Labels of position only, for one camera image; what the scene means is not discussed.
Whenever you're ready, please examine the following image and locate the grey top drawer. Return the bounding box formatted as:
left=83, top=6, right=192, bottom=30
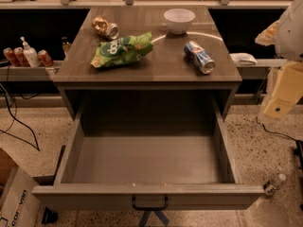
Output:
left=32, top=92, right=265, bottom=211

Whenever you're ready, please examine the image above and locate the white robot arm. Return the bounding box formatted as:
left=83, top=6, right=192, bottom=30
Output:
left=255, top=0, right=303, bottom=124

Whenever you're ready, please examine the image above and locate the grey right side shelf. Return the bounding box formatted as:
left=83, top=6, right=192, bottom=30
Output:
left=237, top=59, right=287, bottom=79

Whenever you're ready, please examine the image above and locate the grey shelf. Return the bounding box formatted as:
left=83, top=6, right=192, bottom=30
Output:
left=237, top=59, right=287, bottom=79
left=0, top=61, right=62, bottom=82

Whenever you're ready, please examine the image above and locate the white folded cloth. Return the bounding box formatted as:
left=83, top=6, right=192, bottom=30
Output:
left=230, top=53, right=258, bottom=65

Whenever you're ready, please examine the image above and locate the clear plastic bottle on floor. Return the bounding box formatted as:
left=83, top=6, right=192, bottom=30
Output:
left=263, top=173, right=286, bottom=196

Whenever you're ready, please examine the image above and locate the blue silver soda can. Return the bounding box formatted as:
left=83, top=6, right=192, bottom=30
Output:
left=184, top=41, right=215, bottom=75

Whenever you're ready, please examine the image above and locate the white bowl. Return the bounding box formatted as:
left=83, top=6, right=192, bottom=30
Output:
left=164, top=9, right=195, bottom=34

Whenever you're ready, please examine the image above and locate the grey wooden cabinet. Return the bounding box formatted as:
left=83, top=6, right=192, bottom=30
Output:
left=54, top=5, right=241, bottom=115

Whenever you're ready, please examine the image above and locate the green chip bag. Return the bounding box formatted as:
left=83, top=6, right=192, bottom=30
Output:
left=91, top=32, right=153, bottom=68

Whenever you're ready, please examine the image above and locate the crushed gold can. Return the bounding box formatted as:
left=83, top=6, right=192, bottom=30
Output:
left=92, top=16, right=119, bottom=41

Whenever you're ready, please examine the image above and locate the dark glass bottle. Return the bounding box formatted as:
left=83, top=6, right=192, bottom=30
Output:
left=62, top=37, right=71, bottom=55

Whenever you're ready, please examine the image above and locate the red can right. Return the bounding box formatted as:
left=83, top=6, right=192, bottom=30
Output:
left=38, top=50, right=54, bottom=67

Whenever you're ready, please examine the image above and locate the red can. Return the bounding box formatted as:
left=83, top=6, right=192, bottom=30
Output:
left=3, top=47, right=20, bottom=66
left=13, top=47, right=29, bottom=67
left=38, top=50, right=54, bottom=67

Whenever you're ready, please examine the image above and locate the grey left side shelf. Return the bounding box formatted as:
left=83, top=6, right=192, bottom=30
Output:
left=0, top=61, right=62, bottom=82

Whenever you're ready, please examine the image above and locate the white soap pump bottle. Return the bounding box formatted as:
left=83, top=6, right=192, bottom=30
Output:
left=21, top=37, right=41, bottom=67

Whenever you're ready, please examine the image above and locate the red can leftmost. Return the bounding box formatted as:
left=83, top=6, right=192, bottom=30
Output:
left=3, top=47, right=20, bottom=66

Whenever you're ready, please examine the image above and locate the white cardboard box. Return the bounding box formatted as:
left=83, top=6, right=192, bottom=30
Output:
left=0, top=148, right=40, bottom=227

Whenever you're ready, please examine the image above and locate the black cable right floor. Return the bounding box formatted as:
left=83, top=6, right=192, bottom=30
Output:
left=255, top=115, right=299, bottom=142

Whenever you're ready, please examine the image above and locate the black cable floor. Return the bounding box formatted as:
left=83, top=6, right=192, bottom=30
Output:
left=255, top=115, right=299, bottom=142
left=0, top=82, right=41, bottom=152

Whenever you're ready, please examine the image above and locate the black drawer handle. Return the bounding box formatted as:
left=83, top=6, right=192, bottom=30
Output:
left=132, top=196, right=169, bottom=211

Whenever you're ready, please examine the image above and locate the black cable left floor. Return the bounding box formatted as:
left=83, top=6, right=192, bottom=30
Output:
left=0, top=82, right=41, bottom=152

